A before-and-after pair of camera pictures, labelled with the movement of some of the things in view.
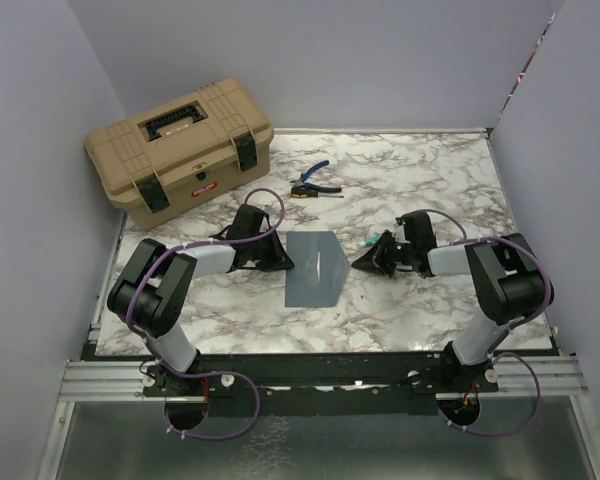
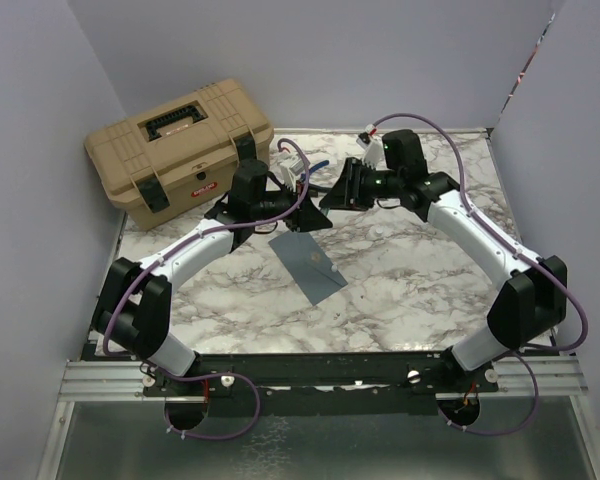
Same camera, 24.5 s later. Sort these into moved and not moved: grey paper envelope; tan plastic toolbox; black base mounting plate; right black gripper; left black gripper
Moved: grey paper envelope; right black gripper; left black gripper
Not moved: black base mounting plate; tan plastic toolbox
